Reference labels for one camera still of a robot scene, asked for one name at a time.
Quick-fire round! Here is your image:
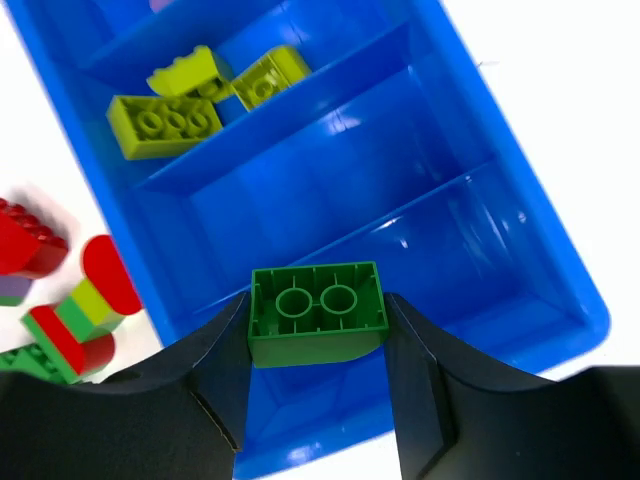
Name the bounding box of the red purple green lego stack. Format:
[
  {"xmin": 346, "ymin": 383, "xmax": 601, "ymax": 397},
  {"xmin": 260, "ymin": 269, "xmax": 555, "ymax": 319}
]
[{"xmin": 1, "ymin": 198, "xmax": 69, "ymax": 307}]

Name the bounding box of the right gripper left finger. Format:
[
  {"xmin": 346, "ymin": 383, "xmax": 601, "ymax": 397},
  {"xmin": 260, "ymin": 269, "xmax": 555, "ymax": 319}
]
[{"xmin": 1, "ymin": 292, "xmax": 250, "ymax": 479}]

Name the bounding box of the blue divided plastic bin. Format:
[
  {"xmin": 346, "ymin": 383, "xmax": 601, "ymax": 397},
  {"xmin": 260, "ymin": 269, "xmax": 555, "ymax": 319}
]
[{"xmin": 8, "ymin": 1, "xmax": 609, "ymax": 479}]

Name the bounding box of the red yellow green lego stack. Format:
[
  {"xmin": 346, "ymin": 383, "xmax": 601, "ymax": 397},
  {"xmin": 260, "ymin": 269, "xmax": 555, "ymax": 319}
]
[{"xmin": 22, "ymin": 234, "xmax": 143, "ymax": 384}]

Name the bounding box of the dark green lego brick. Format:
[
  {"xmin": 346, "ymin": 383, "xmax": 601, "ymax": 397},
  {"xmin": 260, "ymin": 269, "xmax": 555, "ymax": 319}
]
[{"xmin": 247, "ymin": 261, "xmax": 389, "ymax": 368}]

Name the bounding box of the long lime lego brick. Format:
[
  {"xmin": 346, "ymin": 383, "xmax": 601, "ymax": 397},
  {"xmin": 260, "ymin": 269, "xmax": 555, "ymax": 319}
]
[{"xmin": 106, "ymin": 95, "xmax": 223, "ymax": 160}]

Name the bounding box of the rounded green lego brick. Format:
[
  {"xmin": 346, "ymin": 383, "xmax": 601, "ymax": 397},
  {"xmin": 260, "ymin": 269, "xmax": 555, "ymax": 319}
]
[{"xmin": 146, "ymin": 45, "xmax": 234, "ymax": 103}]

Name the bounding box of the purple lego brick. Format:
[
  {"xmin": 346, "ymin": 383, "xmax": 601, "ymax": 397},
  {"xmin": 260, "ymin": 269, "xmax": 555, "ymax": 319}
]
[{"xmin": 149, "ymin": 0, "xmax": 173, "ymax": 13}]

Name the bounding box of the small lime lego brick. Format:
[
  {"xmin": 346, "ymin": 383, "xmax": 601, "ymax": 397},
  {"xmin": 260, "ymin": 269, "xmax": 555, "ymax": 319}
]
[{"xmin": 231, "ymin": 45, "xmax": 311, "ymax": 111}]

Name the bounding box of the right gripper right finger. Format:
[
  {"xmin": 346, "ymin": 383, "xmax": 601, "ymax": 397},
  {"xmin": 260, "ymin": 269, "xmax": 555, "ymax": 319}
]
[{"xmin": 384, "ymin": 294, "xmax": 639, "ymax": 479}]

